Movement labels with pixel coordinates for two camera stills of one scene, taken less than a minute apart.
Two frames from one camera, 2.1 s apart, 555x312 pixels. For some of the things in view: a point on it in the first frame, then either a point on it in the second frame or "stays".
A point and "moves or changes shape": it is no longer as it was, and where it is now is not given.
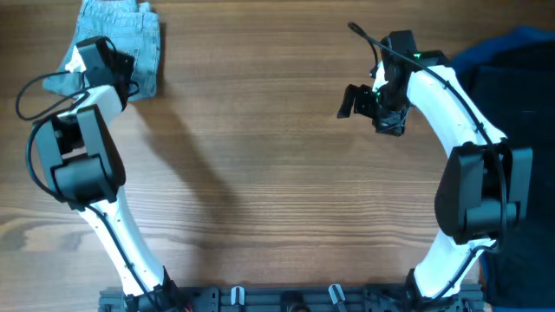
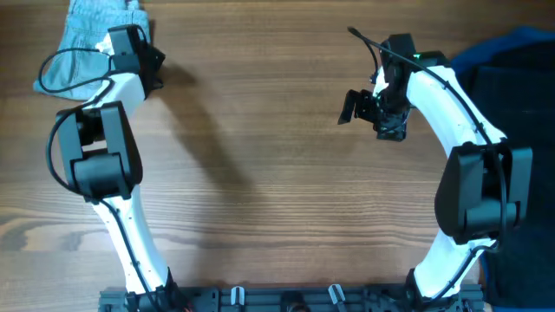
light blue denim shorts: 133,27 moves or changes shape
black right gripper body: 362,103 stays
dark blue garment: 466,61 stays
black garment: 514,89 stays
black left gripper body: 123,69 -> 153,61
